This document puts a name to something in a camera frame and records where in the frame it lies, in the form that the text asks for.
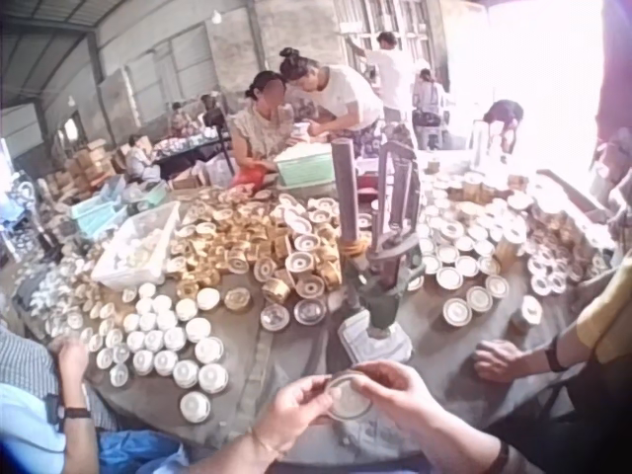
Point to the heap of mixed gold cups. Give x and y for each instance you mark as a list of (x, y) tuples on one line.
[(558, 237)]

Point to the person's left fingers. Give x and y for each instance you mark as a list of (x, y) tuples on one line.
[(316, 395)]

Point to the dark work table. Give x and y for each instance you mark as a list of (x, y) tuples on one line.
[(190, 150)]

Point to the clear round plastic lid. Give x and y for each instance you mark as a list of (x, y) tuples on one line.
[(351, 401)]

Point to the person's right fingers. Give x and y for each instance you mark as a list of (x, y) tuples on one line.
[(370, 377)]

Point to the hanging light bulb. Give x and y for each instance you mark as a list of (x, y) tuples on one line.
[(215, 17)]

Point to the dark wrist band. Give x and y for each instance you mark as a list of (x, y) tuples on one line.
[(502, 456)]

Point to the person's left hand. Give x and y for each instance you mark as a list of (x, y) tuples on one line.
[(284, 412)]

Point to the heap of gold foil cups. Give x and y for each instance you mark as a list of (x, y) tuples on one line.
[(247, 242)]

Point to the white plastic tray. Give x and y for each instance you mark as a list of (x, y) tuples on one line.
[(358, 343)]

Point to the small white angular cup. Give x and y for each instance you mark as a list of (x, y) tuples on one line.
[(527, 313)]

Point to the red plastic bag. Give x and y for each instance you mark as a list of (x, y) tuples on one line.
[(247, 177)]

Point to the person's right hand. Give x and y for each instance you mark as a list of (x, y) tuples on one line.
[(405, 400)]

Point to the green and white box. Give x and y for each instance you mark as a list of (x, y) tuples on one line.
[(303, 168)]

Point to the green plastic crate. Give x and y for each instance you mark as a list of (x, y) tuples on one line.
[(148, 195), (96, 217)]

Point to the cluttered shelf of cups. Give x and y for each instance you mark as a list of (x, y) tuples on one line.
[(24, 212)]

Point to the group of white rimmed cups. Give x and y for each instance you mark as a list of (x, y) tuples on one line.
[(459, 261)]

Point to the stack of brown cartons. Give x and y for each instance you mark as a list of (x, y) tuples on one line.
[(86, 165)]

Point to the group of white capped cups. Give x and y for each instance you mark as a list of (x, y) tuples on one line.
[(163, 336)]

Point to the white plastic crate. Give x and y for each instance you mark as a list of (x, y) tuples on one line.
[(135, 247)]

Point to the blue plastic bag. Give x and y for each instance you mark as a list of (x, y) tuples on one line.
[(135, 451)]

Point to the grey green hand press machine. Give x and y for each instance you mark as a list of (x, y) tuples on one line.
[(385, 257)]

